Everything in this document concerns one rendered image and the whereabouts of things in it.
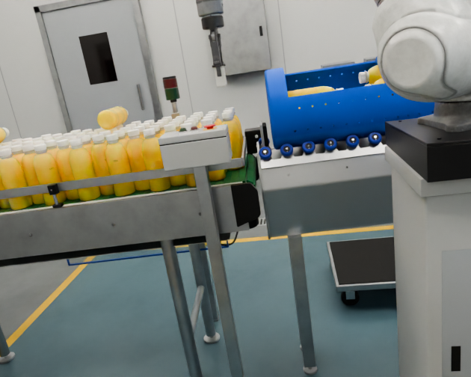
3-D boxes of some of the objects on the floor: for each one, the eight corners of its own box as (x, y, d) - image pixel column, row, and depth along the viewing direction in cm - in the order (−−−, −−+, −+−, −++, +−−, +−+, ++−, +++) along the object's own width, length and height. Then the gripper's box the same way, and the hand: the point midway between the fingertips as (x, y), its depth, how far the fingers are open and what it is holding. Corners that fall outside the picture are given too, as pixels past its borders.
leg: (318, 374, 170) (303, 236, 152) (304, 375, 171) (287, 238, 153) (316, 364, 176) (301, 230, 158) (302, 366, 176) (286, 232, 158)
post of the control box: (250, 423, 153) (205, 164, 124) (239, 423, 153) (192, 165, 124) (250, 414, 157) (206, 161, 127) (240, 414, 157) (194, 162, 128)
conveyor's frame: (287, 405, 158) (256, 182, 132) (-103, 436, 172) (-200, 241, 146) (279, 327, 204) (256, 150, 178) (-28, 357, 218) (-92, 198, 192)
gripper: (220, 10, 129) (231, 87, 136) (224, 17, 147) (233, 84, 154) (196, 14, 130) (208, 90, 136) (204, 20, 148) (214, 86, 155)
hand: (220, 78), depth 144 cm, fingers open, 6 cm apart
